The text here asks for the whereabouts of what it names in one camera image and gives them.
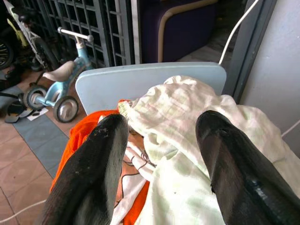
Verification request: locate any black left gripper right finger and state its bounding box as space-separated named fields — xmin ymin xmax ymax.
xmin=195 ymin=110 xmax=300 ymax=225

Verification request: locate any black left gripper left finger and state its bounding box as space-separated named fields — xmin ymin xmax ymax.
xmin=35 ymin=113 xmax=129 ymax=225

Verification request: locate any orange garment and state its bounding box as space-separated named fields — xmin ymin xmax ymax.
xmin=49 ymin=99 xmax=150 ymax=225

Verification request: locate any white printed garment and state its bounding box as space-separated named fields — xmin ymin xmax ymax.
xmin=110 ymin=135 xmax=157 ymax=225

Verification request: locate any grey floor mat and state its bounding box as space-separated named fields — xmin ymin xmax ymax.
xmin=13 ymin=114 xmax=70 ymax=179

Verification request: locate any pale green white cloth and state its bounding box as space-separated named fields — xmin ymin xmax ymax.
xmin=118 ymin=75 xmax=300 ymax=225

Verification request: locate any white paper sheet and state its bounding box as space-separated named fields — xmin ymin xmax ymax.
xmin=26 ymin=107 xmax=49 ymax=121

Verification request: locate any light blue kids tricycle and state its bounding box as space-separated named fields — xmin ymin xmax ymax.
xmin=23 ymin=27 xmax=95 ymax=123

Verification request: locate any black sandal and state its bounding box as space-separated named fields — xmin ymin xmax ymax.
xmin=4 ymin=100 xmax=33 ymax=124

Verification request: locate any light blue chair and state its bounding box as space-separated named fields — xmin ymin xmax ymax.
xmin=75 ymin=61 xmax=227 ymax=115

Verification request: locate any dark metal lattice gate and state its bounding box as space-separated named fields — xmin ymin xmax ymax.
xmin=21 ymin=0 xmax=133 ymax=68

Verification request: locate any white green bicycle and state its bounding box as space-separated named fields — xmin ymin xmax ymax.
xmin=0 ymin=0 xmax=59 ymax=71

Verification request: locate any dark purple armchair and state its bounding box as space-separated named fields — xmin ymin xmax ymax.
xmin=137 ymin=0 xmax=218 ymax=63

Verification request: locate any white cable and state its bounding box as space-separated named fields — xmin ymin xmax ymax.
xmin=218 ymin=0 xmax=260 ymax=66

